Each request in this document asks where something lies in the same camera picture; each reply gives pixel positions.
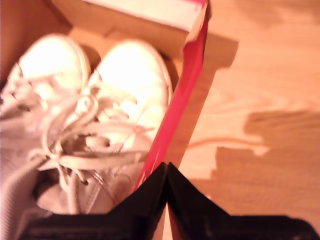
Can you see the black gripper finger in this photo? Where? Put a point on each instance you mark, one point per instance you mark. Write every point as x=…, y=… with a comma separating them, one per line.
x=190, y=207
x=147, y=197

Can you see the red Nike shoebox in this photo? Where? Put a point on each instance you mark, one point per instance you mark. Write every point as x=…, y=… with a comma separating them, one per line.
x=190, y=82

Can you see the white sneaker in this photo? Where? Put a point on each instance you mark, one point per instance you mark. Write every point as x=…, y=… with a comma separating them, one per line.
x=52, y=62
x=135, y=75

